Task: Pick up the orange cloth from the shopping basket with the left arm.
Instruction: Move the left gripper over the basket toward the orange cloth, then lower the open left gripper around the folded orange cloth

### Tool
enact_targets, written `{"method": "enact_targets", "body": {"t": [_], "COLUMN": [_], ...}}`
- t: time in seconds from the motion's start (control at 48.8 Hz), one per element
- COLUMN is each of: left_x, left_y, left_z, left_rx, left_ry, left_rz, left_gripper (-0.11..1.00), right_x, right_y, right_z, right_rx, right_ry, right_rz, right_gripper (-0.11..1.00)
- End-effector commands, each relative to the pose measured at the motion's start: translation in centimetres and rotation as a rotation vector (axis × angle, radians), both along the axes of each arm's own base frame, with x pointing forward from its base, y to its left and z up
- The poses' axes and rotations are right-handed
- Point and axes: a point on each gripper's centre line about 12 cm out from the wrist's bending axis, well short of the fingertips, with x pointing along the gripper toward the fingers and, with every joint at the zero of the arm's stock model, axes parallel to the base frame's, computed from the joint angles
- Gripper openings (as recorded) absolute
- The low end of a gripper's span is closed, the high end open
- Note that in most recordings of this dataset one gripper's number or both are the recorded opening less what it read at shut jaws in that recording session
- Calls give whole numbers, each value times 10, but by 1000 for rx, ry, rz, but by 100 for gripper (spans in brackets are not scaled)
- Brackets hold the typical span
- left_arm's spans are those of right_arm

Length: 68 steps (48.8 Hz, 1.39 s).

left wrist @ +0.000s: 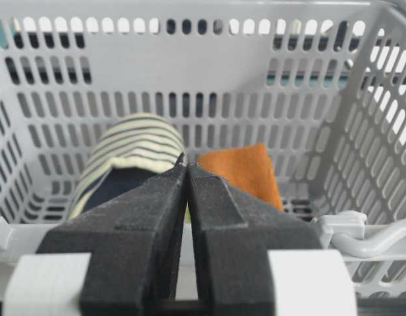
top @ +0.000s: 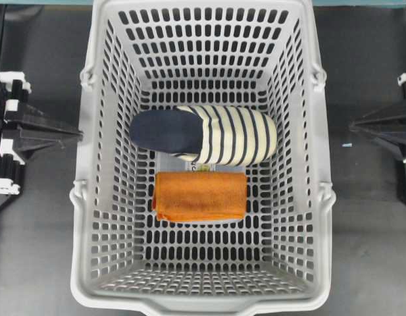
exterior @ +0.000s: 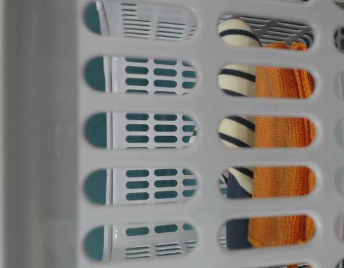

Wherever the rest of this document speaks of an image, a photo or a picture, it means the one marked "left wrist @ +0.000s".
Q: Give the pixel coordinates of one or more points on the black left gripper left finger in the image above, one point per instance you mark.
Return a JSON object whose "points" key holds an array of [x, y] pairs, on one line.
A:
{"points": [[110, 260]]}

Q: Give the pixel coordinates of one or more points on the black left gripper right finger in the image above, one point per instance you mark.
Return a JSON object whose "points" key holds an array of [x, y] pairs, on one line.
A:
{"points": [[253, 259]]}

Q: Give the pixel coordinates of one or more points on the orange cloth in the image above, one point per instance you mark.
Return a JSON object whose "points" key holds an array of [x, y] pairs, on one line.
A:
{"points": [[247, 168]]}

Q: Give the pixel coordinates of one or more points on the striped cream navy cloth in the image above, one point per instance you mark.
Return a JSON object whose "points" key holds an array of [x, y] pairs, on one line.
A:
{"points": [[142, 141]]}

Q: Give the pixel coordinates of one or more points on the grey plastic shopping basket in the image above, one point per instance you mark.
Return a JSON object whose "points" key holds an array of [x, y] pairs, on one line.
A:
{"points": [[321, 83]]}

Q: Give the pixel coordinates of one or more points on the grey basket handle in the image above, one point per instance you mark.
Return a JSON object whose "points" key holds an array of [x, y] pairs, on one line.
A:
{"points": [[349, 233]]}

